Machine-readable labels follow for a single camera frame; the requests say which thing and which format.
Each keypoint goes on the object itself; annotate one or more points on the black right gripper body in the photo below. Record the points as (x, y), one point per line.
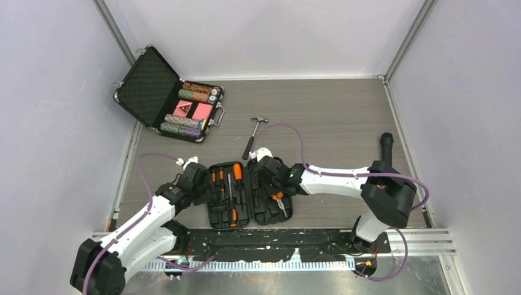
(273, 185)

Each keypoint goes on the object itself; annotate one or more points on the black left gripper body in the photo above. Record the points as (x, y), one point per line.
(204, 193)

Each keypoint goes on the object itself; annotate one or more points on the orange handled pliers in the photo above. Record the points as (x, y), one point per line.
(278, 198)

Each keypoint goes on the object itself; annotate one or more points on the black handled hammer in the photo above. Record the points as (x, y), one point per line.
(258, 120)

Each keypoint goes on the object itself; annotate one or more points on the black plastic tool case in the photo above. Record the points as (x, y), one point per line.
(252, 202)

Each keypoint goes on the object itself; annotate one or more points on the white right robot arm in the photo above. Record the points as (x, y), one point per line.
(387, 194)

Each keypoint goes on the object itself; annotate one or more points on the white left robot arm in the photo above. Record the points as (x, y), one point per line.
(105, 266)

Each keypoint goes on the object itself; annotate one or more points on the red playing card deck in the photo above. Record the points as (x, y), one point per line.
(202, 111)

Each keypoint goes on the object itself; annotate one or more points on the black aluminium poker chip case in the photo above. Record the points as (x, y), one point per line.
(151, 90)

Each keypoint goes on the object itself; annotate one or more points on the black cylinder flashlight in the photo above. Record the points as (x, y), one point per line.
(386, 147)

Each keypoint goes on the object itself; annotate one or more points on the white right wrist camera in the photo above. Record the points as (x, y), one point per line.
(260, 153)

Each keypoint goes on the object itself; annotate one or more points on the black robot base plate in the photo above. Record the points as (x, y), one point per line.
(268, 245)

